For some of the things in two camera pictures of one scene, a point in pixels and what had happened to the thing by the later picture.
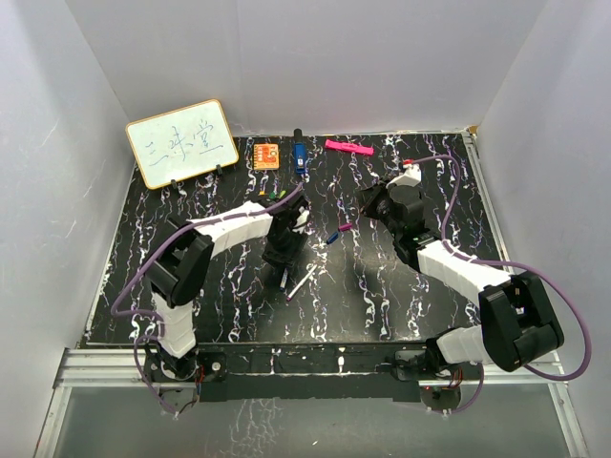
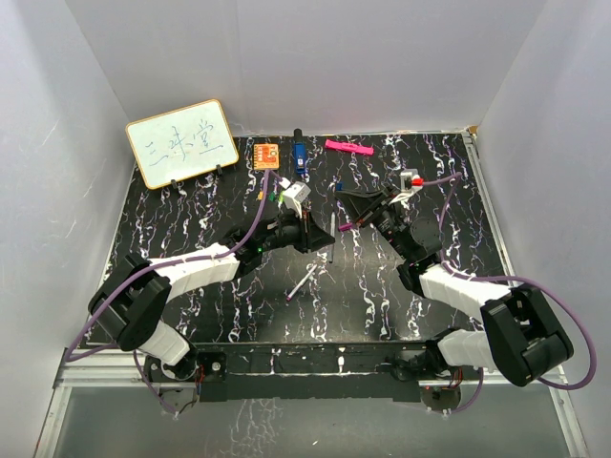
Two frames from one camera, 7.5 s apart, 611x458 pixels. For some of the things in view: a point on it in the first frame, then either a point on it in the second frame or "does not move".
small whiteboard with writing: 181,143 does not move
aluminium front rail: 120,368 does not move
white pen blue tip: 284,280 → 332,233
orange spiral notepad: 265,156 does not move
